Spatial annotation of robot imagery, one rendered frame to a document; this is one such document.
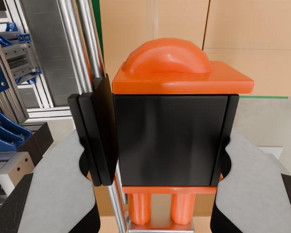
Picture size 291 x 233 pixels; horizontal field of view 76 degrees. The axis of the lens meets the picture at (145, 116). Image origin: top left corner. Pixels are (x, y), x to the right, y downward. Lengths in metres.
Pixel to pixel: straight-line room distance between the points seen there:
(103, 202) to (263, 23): 0.81
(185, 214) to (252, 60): 0.78
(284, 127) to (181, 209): 1.76
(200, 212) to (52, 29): 1.12
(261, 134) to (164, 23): 1.34
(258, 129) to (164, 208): 1.64
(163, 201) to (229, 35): 0.73
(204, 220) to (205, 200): 0.04
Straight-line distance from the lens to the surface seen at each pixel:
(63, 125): 1.69
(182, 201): 0.18
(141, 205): 0.18
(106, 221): 0.46
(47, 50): 1.27
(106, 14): 0.80
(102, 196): 0.48
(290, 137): 2.00
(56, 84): 1.31
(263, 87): 0.97
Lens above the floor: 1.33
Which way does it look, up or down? 63 degrees down
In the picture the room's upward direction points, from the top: 179 degrees counter-clockwise
